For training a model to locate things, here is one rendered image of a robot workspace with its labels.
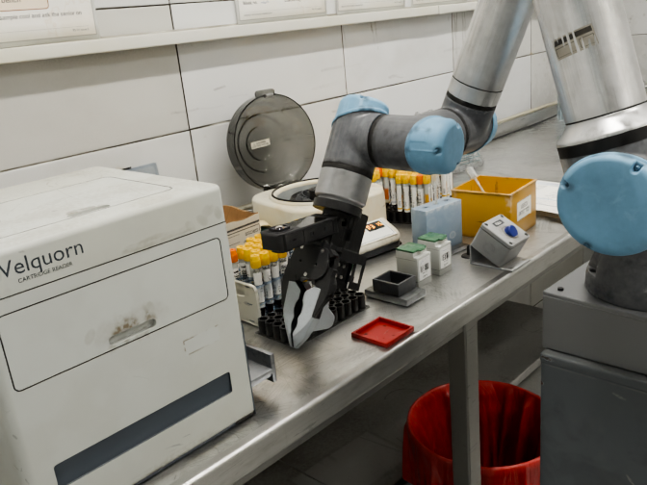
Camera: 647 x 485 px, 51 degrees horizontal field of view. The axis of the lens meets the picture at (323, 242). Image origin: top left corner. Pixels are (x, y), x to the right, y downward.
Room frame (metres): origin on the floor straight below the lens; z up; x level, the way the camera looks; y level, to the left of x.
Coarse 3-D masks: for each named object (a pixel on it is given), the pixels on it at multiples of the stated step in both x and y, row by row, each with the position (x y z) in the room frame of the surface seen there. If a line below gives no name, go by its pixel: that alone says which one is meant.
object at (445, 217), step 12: (432, 204) 1.25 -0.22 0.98; (444, 204) 1.24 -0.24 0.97; (456, 204) 1.26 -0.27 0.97; (420, 216) 1.22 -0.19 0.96; (432, 216) 1.22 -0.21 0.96; (444, 216) 1.24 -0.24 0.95; (456, 216) 1.26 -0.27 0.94; (420, 228) 1.22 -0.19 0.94; (432, 228) 1.22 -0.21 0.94; (444, 228) 1.24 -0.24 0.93; (456, 228) 1.26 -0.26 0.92; (456, 240) 1.26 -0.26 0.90; (456, 252) 1.24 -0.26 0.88
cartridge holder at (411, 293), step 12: (384, 276) 1.08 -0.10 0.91; (396, 276) 1.08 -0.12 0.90; (408, 276) 1.06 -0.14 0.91; (372, 288) 1.07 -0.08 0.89; (384, 288) 1.04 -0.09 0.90; (396, 288) 1.02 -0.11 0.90; (408, 288) 1.04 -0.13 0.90; (420, 288) 1.05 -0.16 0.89; (384, 300) 1.04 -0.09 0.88; (396, 300) 1.02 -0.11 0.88; (408, 300) 1.01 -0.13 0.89
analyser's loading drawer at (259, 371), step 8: (248, 344) 0.81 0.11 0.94; (248, 352) 0.80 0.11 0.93; (256, 352) 0.79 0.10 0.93; (264, 352) 0.78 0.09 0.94; (248, 360) 0.80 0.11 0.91; (256, 360) 0.79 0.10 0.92; (264, 360) 0.78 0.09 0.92; (272, 360) 0.78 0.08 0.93; (256, 368) 0.78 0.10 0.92; (264, 368) 0.78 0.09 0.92; (272, 368) 0.77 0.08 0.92; (256, 376) 0.76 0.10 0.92; (264, 376) 0.76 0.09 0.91; (272, 376) 0.77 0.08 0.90; (256, 384) 0.76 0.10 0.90
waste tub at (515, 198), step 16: (480, 176) 1.44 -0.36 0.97; (496, 176) 1.42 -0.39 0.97; (464, 192) 1.33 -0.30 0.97; (480, 192) 1.31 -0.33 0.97; (496, 192) 1.42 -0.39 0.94; (512, 192) 1.28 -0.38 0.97; (528, 192) 1.33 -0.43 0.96; (464, 208) 1.33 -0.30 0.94; (480, 208) 1.31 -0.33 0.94; (496, 208) 1.29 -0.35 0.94; (512, 208) 1.27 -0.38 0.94; (528, 208) 1.33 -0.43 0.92; (464, 224) 1.33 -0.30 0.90; (480, 224) 1.31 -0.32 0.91; (528, 224) 1.33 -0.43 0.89
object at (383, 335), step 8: (376, 320) 0.96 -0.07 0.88; (384, 320) 0.96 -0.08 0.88; (392, 320) 0.95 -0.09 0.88; (360, 328) 0.93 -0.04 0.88; (368, 328) 0.94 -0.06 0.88; (376, 328) 0.94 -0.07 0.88; (384, 328) 0.93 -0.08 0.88; (392, 328) 0.93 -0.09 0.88; (400, 328) 0.93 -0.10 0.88; (408, 328) 0.91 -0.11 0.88; (352, 336) 0.92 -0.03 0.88; (360, 336) 0.91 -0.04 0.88; (368, 336) 0.91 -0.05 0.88; (376, 336) 0.91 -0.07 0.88; (384, 336) 0.91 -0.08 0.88; (392, 336) 0.91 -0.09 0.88; (400, 336) 0.90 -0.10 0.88; (376, 344) 0.89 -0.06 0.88; (384, 344) 0.87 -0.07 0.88; (392, 344) 0.88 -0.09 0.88
